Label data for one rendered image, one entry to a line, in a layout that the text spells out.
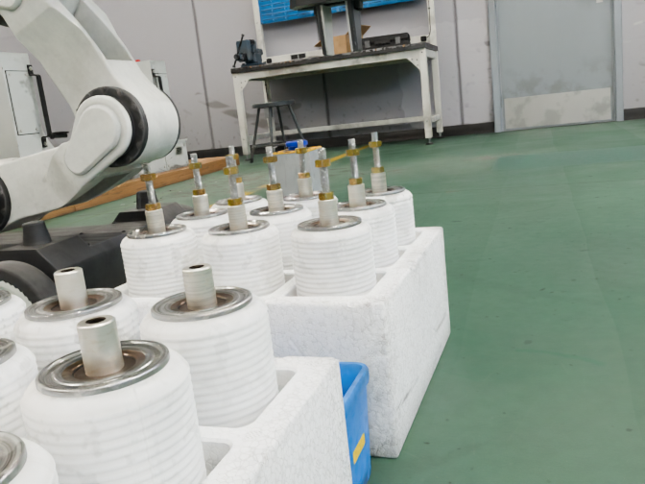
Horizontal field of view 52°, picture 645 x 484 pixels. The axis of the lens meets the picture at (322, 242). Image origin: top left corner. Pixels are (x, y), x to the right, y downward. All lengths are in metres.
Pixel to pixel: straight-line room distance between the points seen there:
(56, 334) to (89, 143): 0.73
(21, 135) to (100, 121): 2.35
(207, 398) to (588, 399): 0.54
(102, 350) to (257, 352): 0.13
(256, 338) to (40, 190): 0.94
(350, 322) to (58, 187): 0.77
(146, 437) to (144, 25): 6.59
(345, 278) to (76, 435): 0.42
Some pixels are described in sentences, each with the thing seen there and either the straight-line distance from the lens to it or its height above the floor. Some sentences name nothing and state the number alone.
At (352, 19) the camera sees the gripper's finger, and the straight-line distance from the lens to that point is 0.85.
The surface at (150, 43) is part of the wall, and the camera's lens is 6.87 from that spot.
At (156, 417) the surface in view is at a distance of 0.38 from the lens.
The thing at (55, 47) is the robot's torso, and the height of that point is 0.54.
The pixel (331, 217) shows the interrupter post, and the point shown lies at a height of 0.26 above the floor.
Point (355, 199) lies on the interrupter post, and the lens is 0.86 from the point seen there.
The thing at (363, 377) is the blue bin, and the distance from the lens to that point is 0.67.
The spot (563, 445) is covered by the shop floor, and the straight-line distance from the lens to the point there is 0.79.
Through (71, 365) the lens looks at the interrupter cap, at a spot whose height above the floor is 0.25.
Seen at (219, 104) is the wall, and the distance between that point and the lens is 6.52.
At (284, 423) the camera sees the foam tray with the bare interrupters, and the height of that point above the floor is 0.18.
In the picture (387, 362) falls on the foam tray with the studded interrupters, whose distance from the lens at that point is 0.71.
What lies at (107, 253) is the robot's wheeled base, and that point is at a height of 0.17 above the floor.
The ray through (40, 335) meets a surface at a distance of 0.54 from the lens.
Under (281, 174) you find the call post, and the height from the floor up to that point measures 0.27.
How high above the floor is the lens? 0.39
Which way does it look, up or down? 12 degrees down
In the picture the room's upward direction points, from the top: 6 degrees counter-clockwise
